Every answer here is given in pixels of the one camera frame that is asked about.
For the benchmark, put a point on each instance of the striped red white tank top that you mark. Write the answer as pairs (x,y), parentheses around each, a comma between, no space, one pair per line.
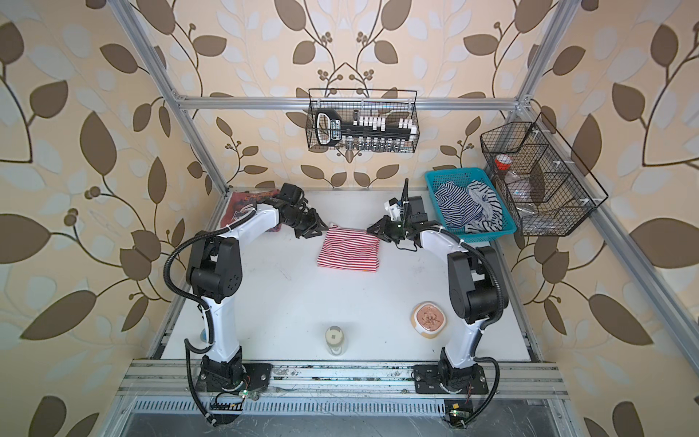
(349,250)

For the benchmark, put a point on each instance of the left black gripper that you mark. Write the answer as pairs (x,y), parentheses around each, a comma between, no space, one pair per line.
(315,223)

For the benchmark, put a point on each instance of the small clear jar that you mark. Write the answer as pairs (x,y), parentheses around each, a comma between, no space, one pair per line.
(335,340)

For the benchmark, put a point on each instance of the teal plastic basket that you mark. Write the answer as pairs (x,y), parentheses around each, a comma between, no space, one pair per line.
(463,177)

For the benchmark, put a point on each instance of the black wire basket back wall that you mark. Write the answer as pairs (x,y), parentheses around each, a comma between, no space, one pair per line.
(393,103)

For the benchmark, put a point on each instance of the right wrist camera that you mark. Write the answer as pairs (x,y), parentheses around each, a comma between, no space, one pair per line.
(394,209)

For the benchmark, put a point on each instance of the navy white striped tank top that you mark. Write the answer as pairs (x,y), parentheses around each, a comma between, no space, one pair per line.
(471,209)

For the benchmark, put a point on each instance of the black wire basket wall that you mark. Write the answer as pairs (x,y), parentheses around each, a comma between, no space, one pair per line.
(393,103)
(546,185)

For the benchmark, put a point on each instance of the black wire basket right wall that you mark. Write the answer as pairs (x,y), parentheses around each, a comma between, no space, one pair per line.
(546,185)

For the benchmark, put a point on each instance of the beige round container pink lid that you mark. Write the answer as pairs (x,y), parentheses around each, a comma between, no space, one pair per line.
(428,320)

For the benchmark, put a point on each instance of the black handled bottle rack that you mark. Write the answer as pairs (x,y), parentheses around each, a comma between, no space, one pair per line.
(330,129)

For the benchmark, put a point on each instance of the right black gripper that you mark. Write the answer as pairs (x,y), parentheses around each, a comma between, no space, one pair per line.
(384,231)

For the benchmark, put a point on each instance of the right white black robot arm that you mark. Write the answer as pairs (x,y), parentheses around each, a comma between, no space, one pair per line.
(476,296)

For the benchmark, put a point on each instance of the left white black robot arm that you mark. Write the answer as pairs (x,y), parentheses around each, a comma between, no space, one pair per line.
(207,270)

